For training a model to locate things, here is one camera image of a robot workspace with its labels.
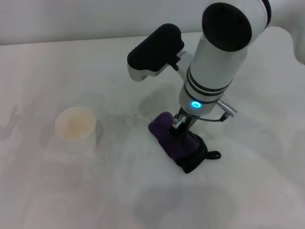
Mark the white paper cup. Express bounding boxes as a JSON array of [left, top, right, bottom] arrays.
[[54, 106, 98, 153]]

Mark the purple rag with black trim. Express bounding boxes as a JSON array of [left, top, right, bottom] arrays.
[[147, 111, 222, 175]]

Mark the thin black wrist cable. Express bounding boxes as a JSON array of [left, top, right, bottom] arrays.
[[196, 112, 230, 123]]

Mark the black white wrist camera box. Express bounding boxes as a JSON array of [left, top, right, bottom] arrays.
[[126, 23, 186, 82]]

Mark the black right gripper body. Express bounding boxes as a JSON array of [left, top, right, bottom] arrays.
[[176, 107, 199, 132]]

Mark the silver right wrist connector plug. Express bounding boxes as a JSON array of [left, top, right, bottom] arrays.
[[216, 99, 239, 115]]

